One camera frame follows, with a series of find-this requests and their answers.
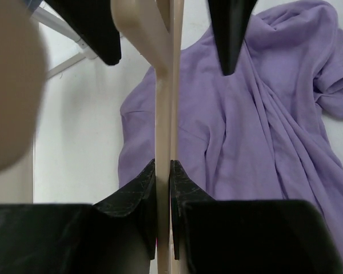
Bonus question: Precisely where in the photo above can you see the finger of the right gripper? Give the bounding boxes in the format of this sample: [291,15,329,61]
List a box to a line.
[46,0,121,66]
[208,0,257,76]

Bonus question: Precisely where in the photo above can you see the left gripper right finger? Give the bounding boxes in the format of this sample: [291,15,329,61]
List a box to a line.
[170,161,343,273]

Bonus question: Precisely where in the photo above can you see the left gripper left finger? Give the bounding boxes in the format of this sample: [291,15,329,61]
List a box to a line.
[0,162,157,273]

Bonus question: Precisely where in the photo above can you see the wooden hanger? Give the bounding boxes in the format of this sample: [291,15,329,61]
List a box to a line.
[0,1,174,273]

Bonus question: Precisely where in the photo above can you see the purple t shirt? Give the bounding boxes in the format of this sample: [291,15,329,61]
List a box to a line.
[118,0,343,246]

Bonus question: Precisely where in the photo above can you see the white clothes rack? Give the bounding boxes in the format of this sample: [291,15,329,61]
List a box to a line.
[24,1,98,79]

